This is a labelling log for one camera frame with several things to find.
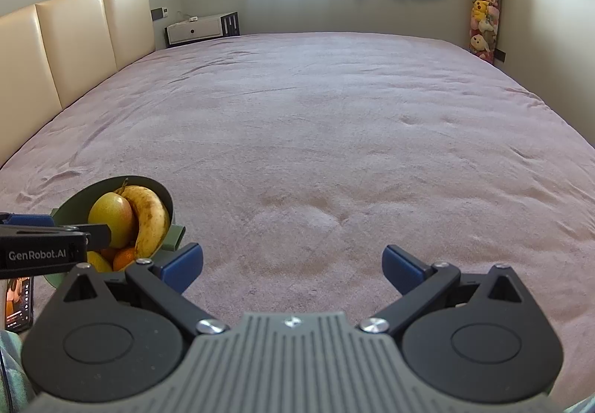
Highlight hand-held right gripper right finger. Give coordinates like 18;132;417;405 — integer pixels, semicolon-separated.
356;245;544;335

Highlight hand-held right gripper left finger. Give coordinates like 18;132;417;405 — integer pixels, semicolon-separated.
49;242;232;335

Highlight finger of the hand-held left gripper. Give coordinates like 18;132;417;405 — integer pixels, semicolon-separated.
0;224;111;251
0;212;55;228

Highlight yellow lemon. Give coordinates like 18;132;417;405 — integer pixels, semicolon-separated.
86;250;113;273

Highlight green-yellow round citrus fruit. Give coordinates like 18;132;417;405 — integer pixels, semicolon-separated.
88;192;136;249

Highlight yellow banana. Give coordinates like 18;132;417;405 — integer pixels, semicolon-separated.
116;179;171;259

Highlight green colander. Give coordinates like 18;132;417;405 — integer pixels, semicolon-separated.
44;175;187;288

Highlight smartphone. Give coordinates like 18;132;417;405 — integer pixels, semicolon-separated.
4;274;35;332

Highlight teal patterned cloth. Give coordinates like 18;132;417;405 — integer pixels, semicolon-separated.
0;329;37;413

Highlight cream padded headboard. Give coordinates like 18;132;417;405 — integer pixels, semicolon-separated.
0;0;155;170

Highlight white nightstand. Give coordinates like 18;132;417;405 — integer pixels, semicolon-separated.
165;12;240;48

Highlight hanging stuffed toys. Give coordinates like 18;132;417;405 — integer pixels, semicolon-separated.
469;0;504;61

